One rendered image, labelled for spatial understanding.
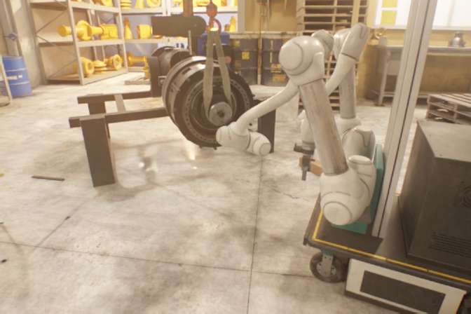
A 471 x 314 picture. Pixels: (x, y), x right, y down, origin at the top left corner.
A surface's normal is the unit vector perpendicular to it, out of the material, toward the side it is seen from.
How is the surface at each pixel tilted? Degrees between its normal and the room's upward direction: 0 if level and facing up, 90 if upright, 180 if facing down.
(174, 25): 90
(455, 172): 90
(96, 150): 90
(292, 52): 85
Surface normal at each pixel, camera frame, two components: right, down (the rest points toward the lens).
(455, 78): -0.13, 0.35
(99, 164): 0.41, 0.32
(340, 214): -0.55, 0.39
